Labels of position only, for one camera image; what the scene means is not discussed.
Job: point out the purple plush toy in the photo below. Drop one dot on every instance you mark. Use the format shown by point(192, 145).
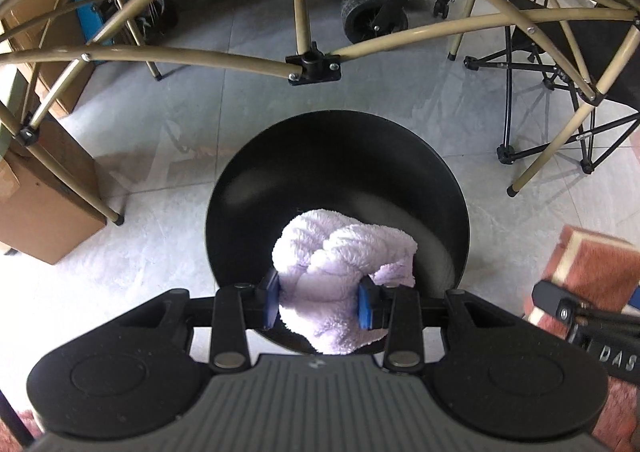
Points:
point(330, 257)

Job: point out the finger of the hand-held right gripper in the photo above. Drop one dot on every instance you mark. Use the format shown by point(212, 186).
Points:
point(635, 297)
point(552, 302)

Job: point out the black waste bin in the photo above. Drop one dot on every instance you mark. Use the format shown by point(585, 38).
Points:
point(350, 157)

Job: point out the pink fluffy rug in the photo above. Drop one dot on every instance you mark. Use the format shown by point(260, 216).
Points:
point(595, 262)

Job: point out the cardboard box with green liner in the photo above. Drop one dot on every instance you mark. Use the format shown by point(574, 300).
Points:
point(45, 212)

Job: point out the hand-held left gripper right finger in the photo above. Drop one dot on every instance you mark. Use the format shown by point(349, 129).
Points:
point(365, 304)

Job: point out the black folding chair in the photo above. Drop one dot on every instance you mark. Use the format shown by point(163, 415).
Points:
point(620, 82)

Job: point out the black thin rod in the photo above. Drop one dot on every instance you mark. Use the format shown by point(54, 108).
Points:
point(11, 417)

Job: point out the large cardboard box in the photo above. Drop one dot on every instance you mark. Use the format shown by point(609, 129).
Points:
point(65, 82)

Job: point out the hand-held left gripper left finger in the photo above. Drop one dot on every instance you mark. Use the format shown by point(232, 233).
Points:
point(271, 299)

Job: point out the olive folding table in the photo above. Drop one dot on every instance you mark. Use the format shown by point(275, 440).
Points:
point(299, 7)

